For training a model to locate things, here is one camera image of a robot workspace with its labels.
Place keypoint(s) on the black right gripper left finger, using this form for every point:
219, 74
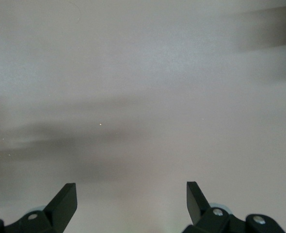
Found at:
58, 213

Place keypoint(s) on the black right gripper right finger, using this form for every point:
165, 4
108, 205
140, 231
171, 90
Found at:
201, 208

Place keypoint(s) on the brown table cover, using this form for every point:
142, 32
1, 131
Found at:
133, 85

